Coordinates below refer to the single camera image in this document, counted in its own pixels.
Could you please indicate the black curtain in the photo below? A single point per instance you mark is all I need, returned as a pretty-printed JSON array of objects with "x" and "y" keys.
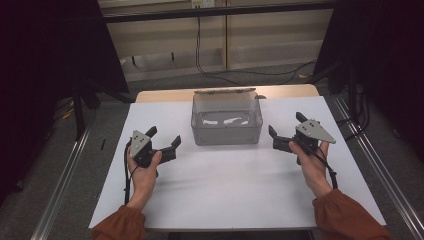
[
  {"x": 383, "y": 50},
  {"x": 50, "y": 50}
]

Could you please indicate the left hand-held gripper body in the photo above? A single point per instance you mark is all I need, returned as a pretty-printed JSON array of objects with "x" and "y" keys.
[{"x": 140, "y": 146}]

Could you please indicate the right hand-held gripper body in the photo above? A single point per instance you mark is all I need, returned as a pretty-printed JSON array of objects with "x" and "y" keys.
[{"x": 311, "y": 131}]

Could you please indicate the yellow object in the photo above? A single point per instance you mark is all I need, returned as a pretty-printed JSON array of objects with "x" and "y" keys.
[{"x": 68, "y": 114}]

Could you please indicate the white table mat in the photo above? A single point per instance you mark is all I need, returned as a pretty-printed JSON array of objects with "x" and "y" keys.
[{"x": 233, "y": 186}]

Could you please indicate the small black stick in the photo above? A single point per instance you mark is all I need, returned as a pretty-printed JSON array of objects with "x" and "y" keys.
[{"x": 103, "y": 144}]

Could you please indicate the black horizontal bar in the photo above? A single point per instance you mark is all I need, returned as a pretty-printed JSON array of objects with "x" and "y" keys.
[{"x": 216, "y": 11}]

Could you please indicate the silver metal floor rail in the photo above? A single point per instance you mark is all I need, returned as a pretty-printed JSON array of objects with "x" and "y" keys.
[
  {"x": 383, "y": 166},
  {"x": 60, "y": 190}
]

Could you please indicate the black metal stand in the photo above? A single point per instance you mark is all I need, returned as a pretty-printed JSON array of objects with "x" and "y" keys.
[{"x": 79, "y": 113}]

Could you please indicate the white wall outlet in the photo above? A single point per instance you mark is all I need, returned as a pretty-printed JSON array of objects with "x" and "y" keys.
[{"x": 203, "y": 3}]

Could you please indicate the small black peg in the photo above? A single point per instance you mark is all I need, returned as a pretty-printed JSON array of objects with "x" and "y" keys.
[{"x": 133, "y": 61}]

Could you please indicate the person's right hand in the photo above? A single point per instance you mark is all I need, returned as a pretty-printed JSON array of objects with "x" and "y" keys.
[{"x": 315, "y": 173}]

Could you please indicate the clear plastic container box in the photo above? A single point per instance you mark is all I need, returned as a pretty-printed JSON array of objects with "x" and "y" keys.
[{"x": 226, "y": 136}]

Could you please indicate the person's left hand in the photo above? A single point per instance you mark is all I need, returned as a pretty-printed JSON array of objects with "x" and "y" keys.
[{"x": 143, "y": 183}]

